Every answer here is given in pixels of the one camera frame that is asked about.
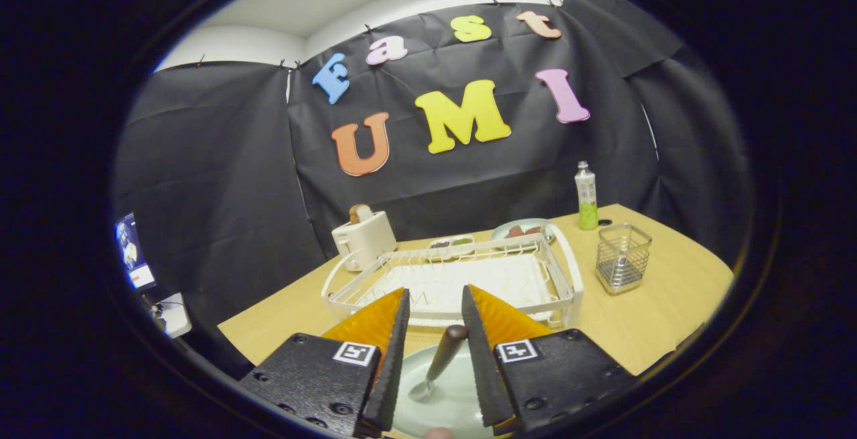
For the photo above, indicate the green label drink bottle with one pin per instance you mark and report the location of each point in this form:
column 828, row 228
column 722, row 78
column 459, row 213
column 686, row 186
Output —
column 587, row 198

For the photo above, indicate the pale green plate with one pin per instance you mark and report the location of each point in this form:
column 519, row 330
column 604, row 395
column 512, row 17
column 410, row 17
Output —
column 448, row 412

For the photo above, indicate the small white sauce dish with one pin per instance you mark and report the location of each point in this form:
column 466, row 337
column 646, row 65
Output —
column 452, row 243

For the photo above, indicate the white box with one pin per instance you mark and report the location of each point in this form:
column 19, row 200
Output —
column 174, row 315

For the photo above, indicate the computer monitor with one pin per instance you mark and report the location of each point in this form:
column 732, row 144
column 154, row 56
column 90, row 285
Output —
column 134, row 251

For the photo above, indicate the round dish with food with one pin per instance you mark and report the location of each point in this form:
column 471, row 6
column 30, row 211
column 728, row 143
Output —
column 502, row 228

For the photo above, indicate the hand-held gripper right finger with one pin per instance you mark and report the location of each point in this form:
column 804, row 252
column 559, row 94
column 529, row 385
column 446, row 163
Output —
column 479, row 365

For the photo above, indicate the brown food pieces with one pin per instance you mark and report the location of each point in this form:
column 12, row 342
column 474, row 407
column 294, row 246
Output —
column 522, row 231

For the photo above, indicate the black backdrop cloth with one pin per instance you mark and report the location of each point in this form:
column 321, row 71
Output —
column 221, row 178

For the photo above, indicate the white toaster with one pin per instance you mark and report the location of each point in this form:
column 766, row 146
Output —
column 368, row 241

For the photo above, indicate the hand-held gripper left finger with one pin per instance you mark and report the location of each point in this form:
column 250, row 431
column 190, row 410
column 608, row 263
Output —
column 392, row 372

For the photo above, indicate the brown bread slice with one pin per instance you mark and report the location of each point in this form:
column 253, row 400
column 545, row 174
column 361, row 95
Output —
column 360, row 213

